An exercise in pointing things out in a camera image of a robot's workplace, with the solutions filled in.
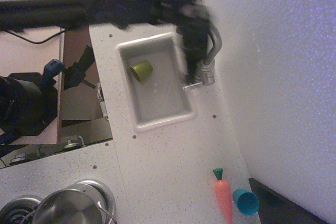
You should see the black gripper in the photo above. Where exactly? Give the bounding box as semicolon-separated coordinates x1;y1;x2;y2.
159;0;218;84

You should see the silver curved faucet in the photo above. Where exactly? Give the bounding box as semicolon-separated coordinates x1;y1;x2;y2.
183;22;222;91

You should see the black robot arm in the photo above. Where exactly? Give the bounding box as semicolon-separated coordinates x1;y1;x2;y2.
1;0;221;84

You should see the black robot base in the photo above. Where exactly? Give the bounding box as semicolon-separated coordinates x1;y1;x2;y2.
0;44;97;146

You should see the white toy sink basin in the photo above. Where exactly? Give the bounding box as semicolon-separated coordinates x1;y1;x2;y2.
116;33;197;131

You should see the green plastic cup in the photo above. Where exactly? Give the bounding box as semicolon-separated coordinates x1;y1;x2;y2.
130;60;153;83

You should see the orange toy carrot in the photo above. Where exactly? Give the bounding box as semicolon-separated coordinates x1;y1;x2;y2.
213;168;233;224

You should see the teal plastic cup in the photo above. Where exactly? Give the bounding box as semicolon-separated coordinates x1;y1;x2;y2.
233;189;260;216

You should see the silver stove burner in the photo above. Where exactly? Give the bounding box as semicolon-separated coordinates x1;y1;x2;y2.
1;195;42;223
71;179;117;223

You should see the stainless steel pot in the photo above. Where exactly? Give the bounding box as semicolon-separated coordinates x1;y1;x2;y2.
31;184;104;223

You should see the thin black cable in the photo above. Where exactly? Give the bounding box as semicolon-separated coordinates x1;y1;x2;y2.
0;0;108;45

